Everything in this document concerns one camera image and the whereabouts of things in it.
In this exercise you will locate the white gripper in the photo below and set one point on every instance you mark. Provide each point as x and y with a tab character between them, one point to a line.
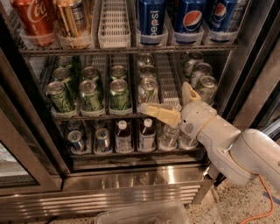
194	119

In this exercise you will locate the white 7up can front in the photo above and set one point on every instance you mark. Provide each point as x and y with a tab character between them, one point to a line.
147	91

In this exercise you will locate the white 7up can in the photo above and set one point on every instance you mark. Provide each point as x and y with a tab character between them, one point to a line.
147	91
144	59
147	71

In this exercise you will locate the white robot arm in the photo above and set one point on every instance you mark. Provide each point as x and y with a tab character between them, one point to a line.
239	155

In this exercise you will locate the white diet can front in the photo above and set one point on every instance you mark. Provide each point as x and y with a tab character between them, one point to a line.
206	88

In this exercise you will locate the white diet can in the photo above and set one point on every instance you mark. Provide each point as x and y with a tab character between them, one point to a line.
206	88
189	60
200	70

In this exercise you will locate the white diet can middle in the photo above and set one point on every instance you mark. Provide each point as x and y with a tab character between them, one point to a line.
200	70

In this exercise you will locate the white 7up can middle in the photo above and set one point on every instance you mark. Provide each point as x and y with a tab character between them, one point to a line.
147	71

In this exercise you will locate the white diet can back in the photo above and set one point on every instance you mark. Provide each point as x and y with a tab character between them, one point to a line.
189	60

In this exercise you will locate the white 7up can back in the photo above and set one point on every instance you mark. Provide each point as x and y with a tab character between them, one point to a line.
144	59

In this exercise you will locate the green can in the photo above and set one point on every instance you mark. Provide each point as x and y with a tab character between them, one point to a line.
118	73
60	97
64	75
119	95
90	96
66	61
91	73

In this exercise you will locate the silver blue can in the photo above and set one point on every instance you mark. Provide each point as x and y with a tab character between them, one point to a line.
102	138
74	125
75	138

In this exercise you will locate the blue Pepsi can middle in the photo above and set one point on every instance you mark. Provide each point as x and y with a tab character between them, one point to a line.
187	28

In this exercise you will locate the blue pepsi can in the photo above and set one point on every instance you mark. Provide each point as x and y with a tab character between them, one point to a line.
187	28
151	17
225	17

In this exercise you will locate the blue Pepsi can left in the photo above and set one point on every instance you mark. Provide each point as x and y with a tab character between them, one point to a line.
151	17

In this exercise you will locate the blue Pepsi can right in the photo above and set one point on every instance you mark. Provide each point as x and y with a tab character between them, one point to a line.
225	17

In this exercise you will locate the silver blue can back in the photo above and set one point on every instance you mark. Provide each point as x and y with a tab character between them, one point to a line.
74	125

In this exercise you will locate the stainless steel fridge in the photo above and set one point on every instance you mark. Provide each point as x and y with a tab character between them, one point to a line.
43	175

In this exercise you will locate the silver blue can front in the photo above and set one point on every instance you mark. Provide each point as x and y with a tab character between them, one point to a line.
75	138

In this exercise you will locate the green can left middle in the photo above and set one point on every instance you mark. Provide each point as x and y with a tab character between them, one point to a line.
64	75

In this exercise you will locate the green can left back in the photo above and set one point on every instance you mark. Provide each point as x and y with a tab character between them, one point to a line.
66	61

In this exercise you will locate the green can front left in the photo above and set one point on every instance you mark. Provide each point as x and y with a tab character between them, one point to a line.
60	97

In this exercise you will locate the gold soda can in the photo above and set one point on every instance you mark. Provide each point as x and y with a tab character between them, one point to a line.
73	19

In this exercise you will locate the red Coca-Cola can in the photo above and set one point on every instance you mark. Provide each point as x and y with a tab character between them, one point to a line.
37	18

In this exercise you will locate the clear water bottle left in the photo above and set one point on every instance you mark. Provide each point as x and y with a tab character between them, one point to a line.
168	139

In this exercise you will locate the clear water bottle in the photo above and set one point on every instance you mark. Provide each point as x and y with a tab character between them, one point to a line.
187	143
168	139

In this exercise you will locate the clear water bottle right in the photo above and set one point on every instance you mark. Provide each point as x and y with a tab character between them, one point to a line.
187	143

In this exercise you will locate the empty white middle tray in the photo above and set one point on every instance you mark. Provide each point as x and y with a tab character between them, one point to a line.
169	92

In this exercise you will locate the brown tea bottle right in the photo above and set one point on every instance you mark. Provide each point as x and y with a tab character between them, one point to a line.
147	134

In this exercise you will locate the brown tea bottle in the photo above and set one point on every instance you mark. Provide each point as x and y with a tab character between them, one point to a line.
123	137
147	134

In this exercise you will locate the brown tea bottle left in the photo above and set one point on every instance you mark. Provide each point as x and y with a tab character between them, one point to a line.
123	137

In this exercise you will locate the clear plastic bin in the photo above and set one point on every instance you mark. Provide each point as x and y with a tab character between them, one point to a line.
157	212

